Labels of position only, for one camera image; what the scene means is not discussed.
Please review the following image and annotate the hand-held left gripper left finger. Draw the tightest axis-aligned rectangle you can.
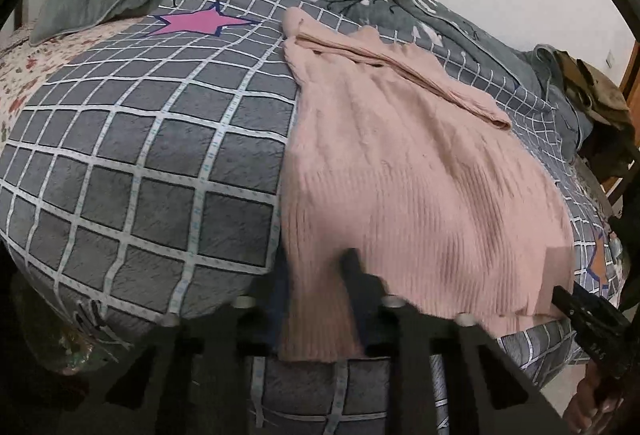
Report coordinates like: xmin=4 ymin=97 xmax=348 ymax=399
xmin=64 ymin=265 xmax=293 ymax=435

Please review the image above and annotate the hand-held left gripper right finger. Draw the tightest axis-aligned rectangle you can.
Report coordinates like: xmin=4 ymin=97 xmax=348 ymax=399
xmin=340 ymin=247 xmax=571 ymax=435

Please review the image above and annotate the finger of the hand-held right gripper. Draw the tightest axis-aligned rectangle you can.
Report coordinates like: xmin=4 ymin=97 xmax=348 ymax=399
xmin=551 ymin=284 xmax=592 ymax=332

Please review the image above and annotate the pink knit sweater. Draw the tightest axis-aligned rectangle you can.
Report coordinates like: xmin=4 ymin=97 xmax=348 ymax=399
xmin=276 ymin=6 xmax=576 ymax=363

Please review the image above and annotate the person's right hand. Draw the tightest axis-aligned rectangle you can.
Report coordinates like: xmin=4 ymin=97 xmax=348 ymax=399
xmin=569 ymin=362 xmax=623 ymax=434

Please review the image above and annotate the olive cloth pile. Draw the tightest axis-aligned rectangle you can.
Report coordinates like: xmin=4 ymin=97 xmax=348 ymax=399
xmin=550 ymin=46 xmax=633 ymax=131

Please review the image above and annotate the grey checked star quilt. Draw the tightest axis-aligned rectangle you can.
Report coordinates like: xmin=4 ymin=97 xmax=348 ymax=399
xmin=0 ymin=0 xmax=631 ymax=435

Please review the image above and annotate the brown wooden furniture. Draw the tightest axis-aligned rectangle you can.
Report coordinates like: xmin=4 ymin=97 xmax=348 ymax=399
xmin=619 ymin=40 xmax=640 ymax=118

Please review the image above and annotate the floral bed sheet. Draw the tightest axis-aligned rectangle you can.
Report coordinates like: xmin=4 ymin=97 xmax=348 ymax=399
xmin=0 ymin=18 xmax=131 ymax=376

